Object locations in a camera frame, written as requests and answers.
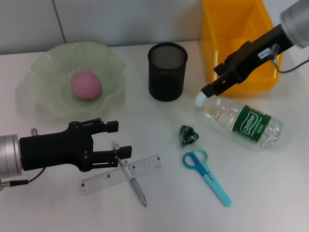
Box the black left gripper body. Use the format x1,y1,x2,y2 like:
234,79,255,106
19,120,98,173

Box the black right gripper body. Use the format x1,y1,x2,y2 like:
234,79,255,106
225,23,295,85

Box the clear green-label water bottle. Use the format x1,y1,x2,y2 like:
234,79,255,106
194,91,285,151

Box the pink peach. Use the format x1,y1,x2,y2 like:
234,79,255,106
70,70,102,100

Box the green plastic wrapper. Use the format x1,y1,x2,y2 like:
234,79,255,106
178,124,201,147

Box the clear plastic ruler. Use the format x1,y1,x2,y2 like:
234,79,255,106
80,154,162,196

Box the grey ballpoint pen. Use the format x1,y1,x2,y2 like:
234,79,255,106
112,140,148,207

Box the black mesh pen cup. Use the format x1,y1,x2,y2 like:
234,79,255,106
147,42,188,102

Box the green glass fruit plate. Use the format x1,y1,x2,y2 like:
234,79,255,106
24,41,127,123

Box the blue scissors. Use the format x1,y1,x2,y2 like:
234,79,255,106
182,148,232,208

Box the yellow plastic bin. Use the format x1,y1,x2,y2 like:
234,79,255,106
201,0,284,94

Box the right gripper cable with plug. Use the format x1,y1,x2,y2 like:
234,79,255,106
270,43,309,74

